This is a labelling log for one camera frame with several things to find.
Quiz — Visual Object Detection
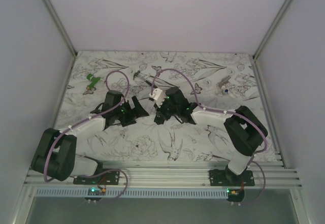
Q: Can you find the small circuit board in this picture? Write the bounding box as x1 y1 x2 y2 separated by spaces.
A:
84 187 106 204
226 189 245 206

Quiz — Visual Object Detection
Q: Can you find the white slotted cable duct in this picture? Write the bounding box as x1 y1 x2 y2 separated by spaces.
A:
35 187 228 199

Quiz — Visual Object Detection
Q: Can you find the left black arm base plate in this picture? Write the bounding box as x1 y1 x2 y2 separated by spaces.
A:
73 169 120 185

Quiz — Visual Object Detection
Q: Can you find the grey metal fitting part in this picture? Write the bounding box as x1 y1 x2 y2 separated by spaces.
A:
217 75 231 88

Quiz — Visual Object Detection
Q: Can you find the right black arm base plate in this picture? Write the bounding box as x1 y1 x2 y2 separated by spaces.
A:
209 169 255 187

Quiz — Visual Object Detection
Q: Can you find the floral patterned table mat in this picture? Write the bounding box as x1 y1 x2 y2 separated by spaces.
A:
56 51 267 162

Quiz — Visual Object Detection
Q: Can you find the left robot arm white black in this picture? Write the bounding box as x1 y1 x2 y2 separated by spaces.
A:
30 90 149 184

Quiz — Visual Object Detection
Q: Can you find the small black handled hammer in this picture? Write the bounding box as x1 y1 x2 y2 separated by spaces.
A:
133 70 153 86

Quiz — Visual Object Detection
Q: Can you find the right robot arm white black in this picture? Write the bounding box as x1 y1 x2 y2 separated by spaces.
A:
149 87 268 186

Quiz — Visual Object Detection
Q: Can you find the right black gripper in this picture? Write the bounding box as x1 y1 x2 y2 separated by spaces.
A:
153 97 179 121

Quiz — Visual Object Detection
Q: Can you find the right aluminium corner post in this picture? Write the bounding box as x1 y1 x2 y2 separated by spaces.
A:
252 0 294 60

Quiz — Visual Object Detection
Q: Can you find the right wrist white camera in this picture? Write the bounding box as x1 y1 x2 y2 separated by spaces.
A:
149 88 167 108

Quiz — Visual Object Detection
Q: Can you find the right small circuit board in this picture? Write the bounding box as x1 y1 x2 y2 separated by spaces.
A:
226 189 245 206

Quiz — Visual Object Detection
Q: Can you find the green plastic connector part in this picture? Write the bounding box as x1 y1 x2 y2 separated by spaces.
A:
86 74 101 90

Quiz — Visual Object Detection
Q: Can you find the aluminium corner post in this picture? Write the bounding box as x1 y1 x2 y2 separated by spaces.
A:
252 0 294 60
41 0 78 57

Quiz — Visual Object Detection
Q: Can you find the left aluminium corner post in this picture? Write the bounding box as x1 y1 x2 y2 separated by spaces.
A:
41 0 78 57

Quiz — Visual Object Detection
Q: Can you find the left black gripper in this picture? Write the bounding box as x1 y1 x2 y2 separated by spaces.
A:
114 97 148 127

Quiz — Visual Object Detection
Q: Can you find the aluminium rail front frame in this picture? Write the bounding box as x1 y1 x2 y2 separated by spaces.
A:
24 161 304 189

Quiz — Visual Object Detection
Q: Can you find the left small circuit board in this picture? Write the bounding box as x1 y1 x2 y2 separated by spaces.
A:
84 187 106 204

